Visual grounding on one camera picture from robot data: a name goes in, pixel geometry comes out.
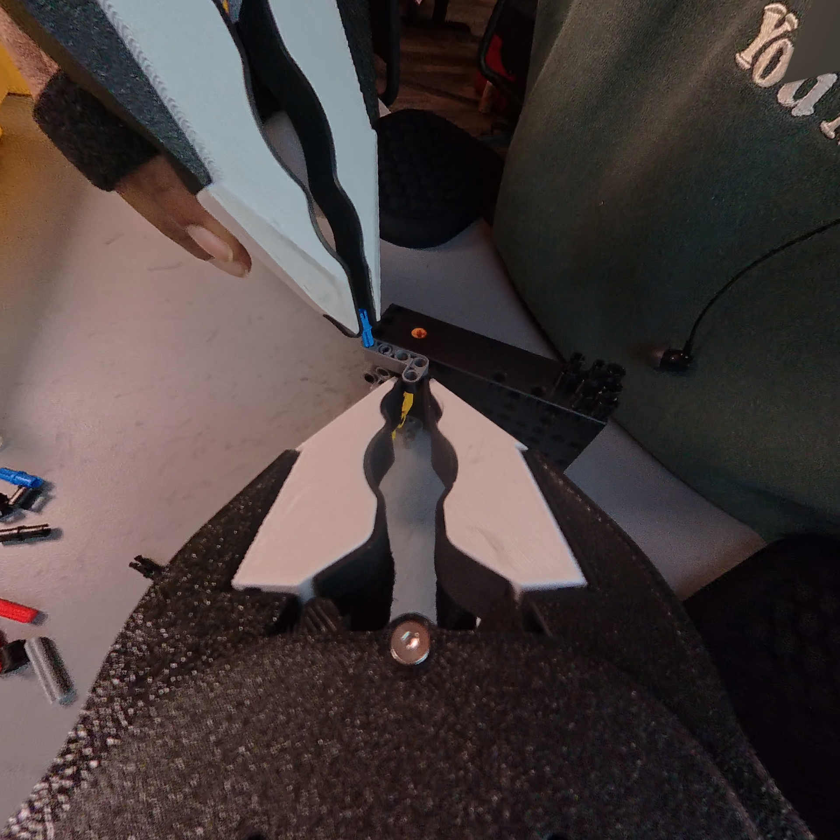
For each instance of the blue lego pin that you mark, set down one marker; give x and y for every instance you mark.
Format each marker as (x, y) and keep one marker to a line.
(366, 326)

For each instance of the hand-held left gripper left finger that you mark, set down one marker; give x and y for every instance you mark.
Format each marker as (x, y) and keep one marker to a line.
(315, 512)

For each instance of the person's right hand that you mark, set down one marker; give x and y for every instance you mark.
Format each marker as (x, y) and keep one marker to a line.
(184, 223)

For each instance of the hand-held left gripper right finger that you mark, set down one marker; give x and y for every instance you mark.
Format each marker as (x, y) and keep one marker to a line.
(505, 512)

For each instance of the pile of loose lego pieces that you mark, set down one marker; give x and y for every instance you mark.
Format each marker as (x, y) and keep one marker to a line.
(50, 670)

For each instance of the black lego model yellow beam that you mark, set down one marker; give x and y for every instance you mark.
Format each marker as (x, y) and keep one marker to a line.
(499, 361)

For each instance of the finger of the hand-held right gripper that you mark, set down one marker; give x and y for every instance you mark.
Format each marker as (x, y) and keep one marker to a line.
(328, 92)
(223, 118)

